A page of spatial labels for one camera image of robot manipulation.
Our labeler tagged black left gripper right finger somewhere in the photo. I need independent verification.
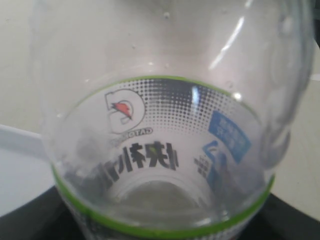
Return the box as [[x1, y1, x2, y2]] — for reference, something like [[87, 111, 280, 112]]
[[238, 194, 320, 240]]

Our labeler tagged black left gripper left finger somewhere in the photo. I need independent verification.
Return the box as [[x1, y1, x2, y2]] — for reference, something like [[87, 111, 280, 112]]
[[0, 187, 85, 240]]

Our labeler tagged clear plastic drink bottle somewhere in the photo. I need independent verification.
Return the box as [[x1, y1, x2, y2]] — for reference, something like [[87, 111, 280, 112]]
[[30, 0, 314, 240]]

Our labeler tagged white plastic tray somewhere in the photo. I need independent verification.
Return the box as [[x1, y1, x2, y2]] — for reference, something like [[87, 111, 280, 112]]
[[0, 124, 49, 161]]

